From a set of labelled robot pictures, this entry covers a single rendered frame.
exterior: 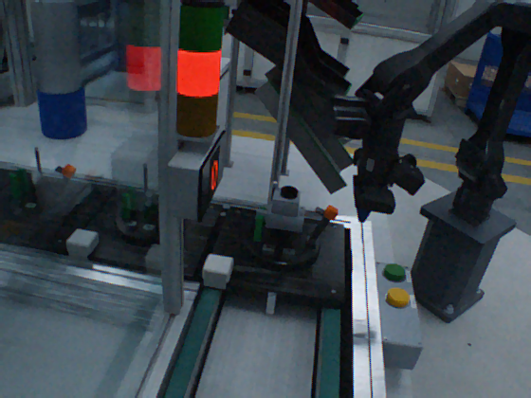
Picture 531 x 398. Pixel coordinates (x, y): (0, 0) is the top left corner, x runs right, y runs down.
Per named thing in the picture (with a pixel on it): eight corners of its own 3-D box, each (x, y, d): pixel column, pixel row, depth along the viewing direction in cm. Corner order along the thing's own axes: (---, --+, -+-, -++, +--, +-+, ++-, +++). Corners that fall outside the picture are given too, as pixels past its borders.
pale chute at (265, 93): (340, 171, 112) (355, 162, 109) (330, 194, 101) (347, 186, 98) (271, 77, 106) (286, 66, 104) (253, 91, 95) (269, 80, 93)
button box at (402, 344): (401, 288, 88) (410, 264, 85) (413, 370, 70) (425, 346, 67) (367, 283, 89) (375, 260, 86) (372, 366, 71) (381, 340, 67)
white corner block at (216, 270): (232, 275, 80) (234, 257, 78) (228, 291, 76) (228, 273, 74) (207, 270, 80) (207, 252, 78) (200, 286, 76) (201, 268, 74)
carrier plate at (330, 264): (342, 231, 95) (344, 223, 94) (342, 310, 75) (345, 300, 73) (229, 213, 97) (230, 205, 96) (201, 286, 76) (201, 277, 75)
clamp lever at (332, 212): (316, 239, 84) (338, 208, 80) (316, 244, 82) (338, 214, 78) (300, 229, 83) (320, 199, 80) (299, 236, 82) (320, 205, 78)
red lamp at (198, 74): (223, 86, 54) (226, 46, 52) (212, 99, 50) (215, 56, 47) (183, 81, 54) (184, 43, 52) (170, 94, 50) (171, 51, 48)
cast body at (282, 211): (302, 220, 84) (308, 186, 80) (302, 233, 80) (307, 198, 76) (257, 212, 84) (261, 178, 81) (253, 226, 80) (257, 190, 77)
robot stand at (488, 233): (483, 297, 94) (518, 222, 84) (448, 324, 86) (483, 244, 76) (431, 262, 104) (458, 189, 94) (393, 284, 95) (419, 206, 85)
